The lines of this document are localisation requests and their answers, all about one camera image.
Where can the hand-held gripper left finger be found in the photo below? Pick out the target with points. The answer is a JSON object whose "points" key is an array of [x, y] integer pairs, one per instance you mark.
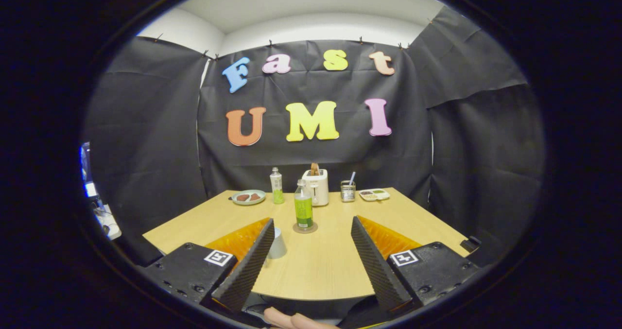
{"points": [[245, 270]]}

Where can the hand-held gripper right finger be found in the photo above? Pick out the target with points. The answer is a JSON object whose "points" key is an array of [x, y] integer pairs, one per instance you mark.
{"points": [[376, 266]]}

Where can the white cup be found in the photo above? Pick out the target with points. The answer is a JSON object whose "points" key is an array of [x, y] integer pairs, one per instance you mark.
{"points": [[278, 246]]}

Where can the round brown coaster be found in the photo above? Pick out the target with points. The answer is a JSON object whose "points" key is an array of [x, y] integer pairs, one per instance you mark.
{"points": [[297, 230]]}

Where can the clear juice bottle green label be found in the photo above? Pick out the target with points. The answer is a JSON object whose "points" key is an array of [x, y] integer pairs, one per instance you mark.
{"points": [[303, 212]]}

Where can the tall white green drink bottle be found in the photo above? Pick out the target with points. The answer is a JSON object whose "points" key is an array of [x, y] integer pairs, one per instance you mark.
{"points": [[277, 188]]}

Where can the wooden table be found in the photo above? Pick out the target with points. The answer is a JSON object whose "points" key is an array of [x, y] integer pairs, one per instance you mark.
{"points": [[330, 261]]}

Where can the white compartment tray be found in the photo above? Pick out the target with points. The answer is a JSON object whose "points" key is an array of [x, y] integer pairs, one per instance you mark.
{"points": [[374, 195]]}

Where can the pale green plate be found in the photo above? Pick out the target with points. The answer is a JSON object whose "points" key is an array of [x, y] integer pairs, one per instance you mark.
{"points": [[234, 199]]}

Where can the white spoon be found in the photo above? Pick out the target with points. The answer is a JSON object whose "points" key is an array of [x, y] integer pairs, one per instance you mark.
{"points": [[352, 177]]}

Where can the white toaster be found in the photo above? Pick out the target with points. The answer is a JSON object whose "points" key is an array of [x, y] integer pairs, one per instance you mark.
{"points": [[320, 188]]}

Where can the black table clamp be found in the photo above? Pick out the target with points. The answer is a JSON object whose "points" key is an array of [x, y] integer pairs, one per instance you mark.
{"points": [[470, 244]]}

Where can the brown toast slice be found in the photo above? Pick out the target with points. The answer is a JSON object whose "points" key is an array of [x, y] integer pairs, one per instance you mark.
{"points": [[315, 169]]}

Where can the black backdrop cloth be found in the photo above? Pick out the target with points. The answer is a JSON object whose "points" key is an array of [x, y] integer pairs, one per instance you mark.
{"points": [[340, 154]]}

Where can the white side desk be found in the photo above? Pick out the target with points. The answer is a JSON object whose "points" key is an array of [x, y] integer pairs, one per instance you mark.
{"points": [[109, 222]]}

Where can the blue lit screen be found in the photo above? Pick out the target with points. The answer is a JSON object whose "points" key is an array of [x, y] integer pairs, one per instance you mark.
{"points": [[87, 173]]}

